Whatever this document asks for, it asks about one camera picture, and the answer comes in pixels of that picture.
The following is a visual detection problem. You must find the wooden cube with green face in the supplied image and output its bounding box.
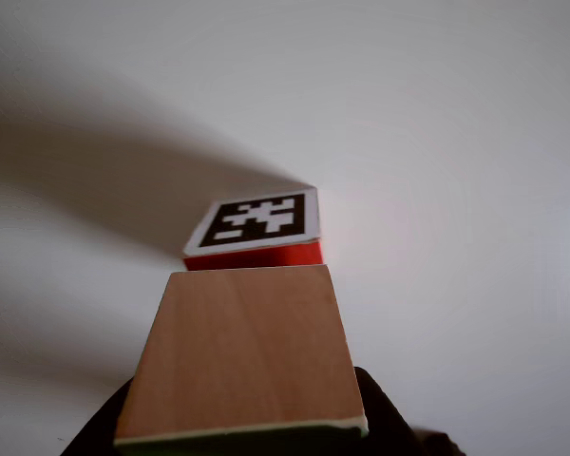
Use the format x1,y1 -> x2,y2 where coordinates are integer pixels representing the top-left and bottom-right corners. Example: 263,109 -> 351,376
112,264 -> 370,452

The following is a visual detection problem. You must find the wooden cube with red face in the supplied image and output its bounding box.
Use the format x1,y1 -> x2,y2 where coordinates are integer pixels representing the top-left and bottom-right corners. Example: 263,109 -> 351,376
180,186 -> 325,273

